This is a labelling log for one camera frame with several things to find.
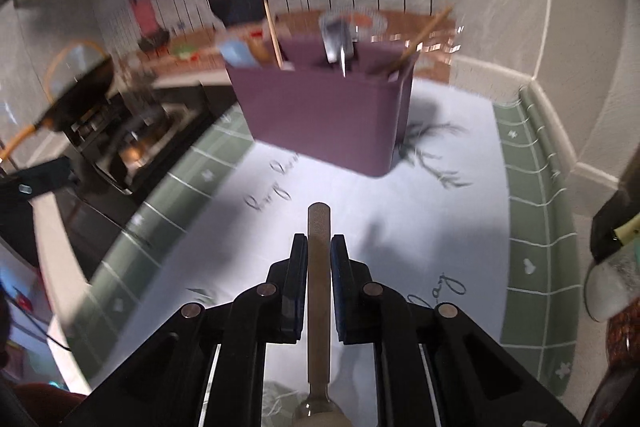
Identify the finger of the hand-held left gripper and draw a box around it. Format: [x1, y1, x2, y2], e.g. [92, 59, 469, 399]
[0, 156, 82, 200]

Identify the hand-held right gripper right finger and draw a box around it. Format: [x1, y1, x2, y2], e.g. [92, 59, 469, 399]
[330, 234, 581, 427]

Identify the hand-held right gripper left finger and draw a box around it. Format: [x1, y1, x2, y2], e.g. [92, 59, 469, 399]
[62, 233, 309, 427]

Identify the purple utensil organizer box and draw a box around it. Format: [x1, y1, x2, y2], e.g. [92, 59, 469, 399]
[224, 34, 420, 178]

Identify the blue plastic spoon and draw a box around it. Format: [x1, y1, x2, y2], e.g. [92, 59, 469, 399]
[219, 38, 257, 68]

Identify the black pan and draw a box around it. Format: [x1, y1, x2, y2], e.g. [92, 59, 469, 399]
[0, 56, 119, 164]

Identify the white and green printed mat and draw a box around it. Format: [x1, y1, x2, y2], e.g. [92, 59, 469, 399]
[87, 77, 581, 427]

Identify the black gas stove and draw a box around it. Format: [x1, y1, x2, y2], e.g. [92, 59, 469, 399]
[65, 82, 212, 198]

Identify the glass pan lid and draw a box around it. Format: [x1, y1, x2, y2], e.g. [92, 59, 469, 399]
[44, 40, 114, 104]

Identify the dark red clothing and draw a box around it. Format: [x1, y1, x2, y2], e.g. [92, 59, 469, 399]
[14, 382, 87, 427]

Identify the red snack packet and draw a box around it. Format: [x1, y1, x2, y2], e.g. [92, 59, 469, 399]
[606, 307, 640, 374]

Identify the black cable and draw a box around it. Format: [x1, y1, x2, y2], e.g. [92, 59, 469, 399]
[29, 306, 72, 354]

